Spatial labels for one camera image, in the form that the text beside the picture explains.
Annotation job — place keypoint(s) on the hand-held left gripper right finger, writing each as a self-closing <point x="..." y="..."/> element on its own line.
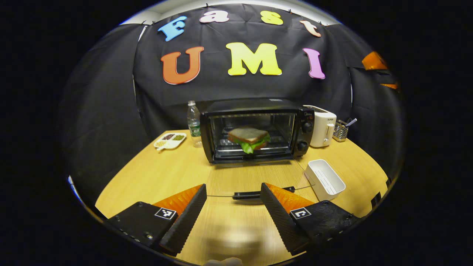
<point x="281" y="223"/>

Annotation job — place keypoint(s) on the white divided snack dish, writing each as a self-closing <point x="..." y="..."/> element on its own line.
<point x="170" y="141"/>

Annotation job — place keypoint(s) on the white toaster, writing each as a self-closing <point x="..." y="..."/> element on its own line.
<point x="322" y="127"/>

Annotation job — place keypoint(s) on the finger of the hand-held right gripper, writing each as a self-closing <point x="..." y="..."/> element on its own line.
<point x="374" y="62"/>
<point x="390" y="86"/>

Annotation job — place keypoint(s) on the lettuce sandwich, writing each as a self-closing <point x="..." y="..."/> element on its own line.
<point x="248" y="136"/>

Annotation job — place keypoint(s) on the clear plastic water bottle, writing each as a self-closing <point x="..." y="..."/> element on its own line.
<point x="194" y="125"/>

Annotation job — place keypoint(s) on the white rectangular tray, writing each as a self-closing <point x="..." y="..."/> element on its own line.
<point x="325" y="181"/>

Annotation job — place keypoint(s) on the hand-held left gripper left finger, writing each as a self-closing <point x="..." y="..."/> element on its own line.
<point x="186" y="220"/>

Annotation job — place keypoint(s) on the black electric oven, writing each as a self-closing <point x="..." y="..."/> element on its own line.
<point x="305" y="138"/>

